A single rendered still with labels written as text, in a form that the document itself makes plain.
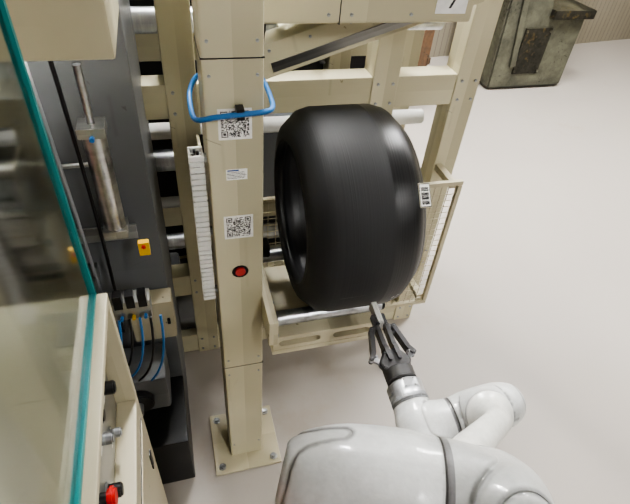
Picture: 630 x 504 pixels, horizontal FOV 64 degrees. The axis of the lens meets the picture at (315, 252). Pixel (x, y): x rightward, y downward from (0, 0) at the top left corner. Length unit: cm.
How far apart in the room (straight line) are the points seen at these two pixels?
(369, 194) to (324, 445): 70
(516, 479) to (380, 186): 75
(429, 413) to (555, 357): 180
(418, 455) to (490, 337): 227
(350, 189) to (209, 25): 45
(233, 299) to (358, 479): 96
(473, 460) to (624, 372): 246
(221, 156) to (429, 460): 81
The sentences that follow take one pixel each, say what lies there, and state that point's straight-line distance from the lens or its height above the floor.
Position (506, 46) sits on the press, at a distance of 561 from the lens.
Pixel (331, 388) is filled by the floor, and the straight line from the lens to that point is 246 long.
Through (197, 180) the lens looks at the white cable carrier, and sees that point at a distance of 123.
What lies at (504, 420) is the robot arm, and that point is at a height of 118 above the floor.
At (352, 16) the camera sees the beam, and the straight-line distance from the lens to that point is 141.
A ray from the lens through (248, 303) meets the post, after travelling 152.
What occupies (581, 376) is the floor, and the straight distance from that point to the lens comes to 293.
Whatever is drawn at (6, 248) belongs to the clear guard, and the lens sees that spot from 67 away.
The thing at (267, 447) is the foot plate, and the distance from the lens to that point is 228.
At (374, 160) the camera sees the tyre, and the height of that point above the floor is 143.
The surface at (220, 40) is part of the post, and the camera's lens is 108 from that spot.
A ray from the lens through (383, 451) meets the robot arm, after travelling 63.
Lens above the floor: 204
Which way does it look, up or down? 41 degrees down
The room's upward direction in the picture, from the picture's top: 6 degrees clockwise
